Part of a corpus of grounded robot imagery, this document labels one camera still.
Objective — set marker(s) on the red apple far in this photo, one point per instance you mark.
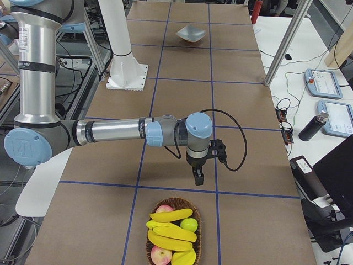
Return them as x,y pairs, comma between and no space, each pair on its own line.
164,209

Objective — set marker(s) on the teach pendant far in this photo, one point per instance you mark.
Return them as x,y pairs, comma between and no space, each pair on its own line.
322,83

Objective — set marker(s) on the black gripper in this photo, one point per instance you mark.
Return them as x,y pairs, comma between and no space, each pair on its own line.
194,162

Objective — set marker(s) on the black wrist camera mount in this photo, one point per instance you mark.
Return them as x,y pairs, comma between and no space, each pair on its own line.
217,149

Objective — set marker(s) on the red cylinder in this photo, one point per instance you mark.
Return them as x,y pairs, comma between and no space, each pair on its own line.
256,11

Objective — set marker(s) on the black monitor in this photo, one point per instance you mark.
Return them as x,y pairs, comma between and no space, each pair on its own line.
335,173

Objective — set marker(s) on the aluminium frame post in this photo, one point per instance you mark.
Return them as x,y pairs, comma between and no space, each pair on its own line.
287,40

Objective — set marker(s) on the yellow banana top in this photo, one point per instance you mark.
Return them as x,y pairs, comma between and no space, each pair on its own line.
172,215

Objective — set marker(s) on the wooden plank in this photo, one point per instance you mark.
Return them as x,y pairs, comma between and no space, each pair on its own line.
342,13

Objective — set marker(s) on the red apple near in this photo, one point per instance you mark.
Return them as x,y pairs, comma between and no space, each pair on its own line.
161,256

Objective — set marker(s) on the white pedestal column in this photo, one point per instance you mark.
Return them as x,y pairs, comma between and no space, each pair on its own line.
125,71

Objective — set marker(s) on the woven wicker basket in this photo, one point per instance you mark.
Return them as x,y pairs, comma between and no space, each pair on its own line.
176,204

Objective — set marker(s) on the red apple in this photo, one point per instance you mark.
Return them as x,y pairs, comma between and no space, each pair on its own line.
164,209
161,256

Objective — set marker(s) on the teach pendant near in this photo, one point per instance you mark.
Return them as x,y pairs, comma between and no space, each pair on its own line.
340,118

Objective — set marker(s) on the teach pendant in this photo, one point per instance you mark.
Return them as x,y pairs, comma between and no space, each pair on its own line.
340,118
322,83

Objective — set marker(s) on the black water bottle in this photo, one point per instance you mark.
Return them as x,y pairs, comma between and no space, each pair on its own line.
315,124

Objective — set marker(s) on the small circuit board near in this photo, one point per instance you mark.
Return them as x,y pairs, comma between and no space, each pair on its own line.
287,135

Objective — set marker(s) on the small circuit board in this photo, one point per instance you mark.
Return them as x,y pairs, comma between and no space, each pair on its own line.
281,115
287,135

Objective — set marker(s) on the grey square plate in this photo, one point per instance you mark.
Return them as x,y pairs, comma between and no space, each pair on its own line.
191,33

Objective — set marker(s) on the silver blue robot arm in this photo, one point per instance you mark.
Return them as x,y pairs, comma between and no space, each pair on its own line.
39,134

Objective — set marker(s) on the green pear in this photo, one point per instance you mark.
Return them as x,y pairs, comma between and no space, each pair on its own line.
189,224

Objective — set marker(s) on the small circuit board far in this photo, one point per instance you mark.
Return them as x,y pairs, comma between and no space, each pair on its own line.
281,115

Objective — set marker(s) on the yellow banana large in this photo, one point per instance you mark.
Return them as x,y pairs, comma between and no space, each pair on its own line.
169,243

